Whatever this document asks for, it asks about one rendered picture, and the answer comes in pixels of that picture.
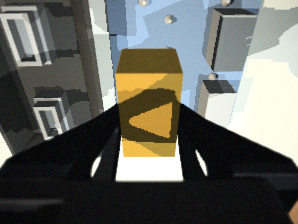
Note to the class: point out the yellow rectangular block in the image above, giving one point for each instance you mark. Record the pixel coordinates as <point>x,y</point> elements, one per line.
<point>149,88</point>

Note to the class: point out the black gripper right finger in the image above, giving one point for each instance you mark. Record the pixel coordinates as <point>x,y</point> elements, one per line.
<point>228,155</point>

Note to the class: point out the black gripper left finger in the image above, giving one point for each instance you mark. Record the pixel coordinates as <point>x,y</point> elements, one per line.
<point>72,154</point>

